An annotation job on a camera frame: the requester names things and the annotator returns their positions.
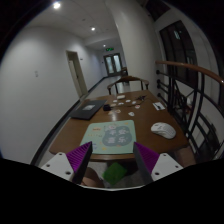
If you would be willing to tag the green cloth under table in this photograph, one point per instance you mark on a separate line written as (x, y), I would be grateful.
(114, 173)

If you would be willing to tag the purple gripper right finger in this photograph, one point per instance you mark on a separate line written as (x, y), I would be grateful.
(146, 160)

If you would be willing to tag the white computer mouse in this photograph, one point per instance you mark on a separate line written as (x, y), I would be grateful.
(163, 129)

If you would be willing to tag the black metal railing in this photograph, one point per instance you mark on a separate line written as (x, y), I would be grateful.
(194, 96)

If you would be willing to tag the small black object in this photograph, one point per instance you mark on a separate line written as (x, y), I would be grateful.
(106, 107)

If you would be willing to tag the double glass door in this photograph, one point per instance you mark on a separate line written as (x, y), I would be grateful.
(113, 64)

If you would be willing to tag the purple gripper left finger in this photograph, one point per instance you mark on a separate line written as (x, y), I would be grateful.
(79, 159)

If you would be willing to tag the dark closed laptop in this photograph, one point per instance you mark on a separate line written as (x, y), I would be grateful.
(88, 110)

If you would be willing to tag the side door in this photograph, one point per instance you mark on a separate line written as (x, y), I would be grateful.
(76, 73)

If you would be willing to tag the white paper card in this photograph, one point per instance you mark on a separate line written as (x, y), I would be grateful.
(158, 106)

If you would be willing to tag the brown wooden table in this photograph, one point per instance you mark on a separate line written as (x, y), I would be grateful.
(141, 103)

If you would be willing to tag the wooden armchair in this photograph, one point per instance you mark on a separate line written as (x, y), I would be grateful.
(127, 80)

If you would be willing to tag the white sticker on table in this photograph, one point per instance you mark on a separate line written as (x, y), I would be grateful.
(131, 114)

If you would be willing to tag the light green mouse pad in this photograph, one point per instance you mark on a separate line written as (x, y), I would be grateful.
(111, 138)

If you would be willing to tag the green exit sign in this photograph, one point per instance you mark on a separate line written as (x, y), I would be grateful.
(109, 49)

